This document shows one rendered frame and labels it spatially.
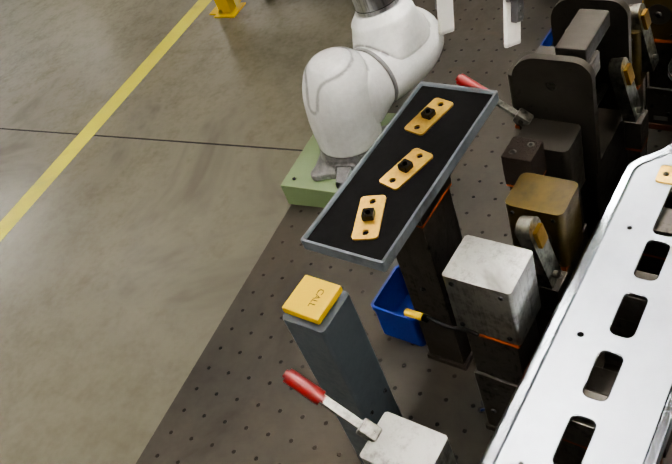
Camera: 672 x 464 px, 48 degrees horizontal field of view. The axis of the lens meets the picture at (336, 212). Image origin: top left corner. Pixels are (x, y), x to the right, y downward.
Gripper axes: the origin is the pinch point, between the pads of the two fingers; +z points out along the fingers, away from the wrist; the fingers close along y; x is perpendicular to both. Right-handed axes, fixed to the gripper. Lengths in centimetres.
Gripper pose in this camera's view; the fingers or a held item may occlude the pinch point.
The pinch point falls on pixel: (477, 31)
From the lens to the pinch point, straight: 121.7
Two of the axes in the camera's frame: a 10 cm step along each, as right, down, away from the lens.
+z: 1.2, 8.8, 4.6
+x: 7.9, -3.7, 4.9
